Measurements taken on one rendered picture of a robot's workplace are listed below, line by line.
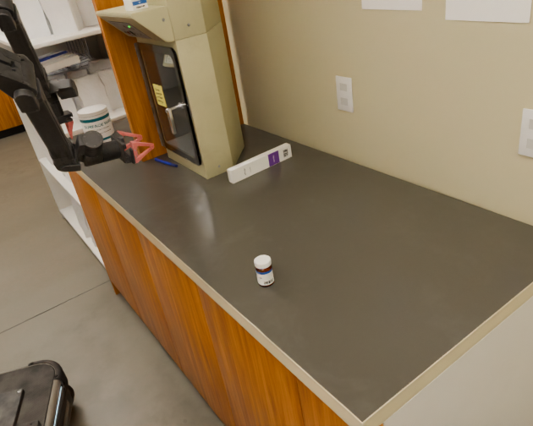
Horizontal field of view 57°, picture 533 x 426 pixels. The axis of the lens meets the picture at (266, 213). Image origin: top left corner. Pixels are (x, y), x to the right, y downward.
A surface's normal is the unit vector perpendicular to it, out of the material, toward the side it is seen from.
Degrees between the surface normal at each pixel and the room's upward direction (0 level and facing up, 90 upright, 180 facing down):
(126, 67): 90
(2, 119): 90
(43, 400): 0
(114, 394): 0
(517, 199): 90
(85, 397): 0
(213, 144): 90
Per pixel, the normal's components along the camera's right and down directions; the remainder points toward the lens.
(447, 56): -0.80, 0.39
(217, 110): 0.58, 0.33
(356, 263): -0.15, -0.86
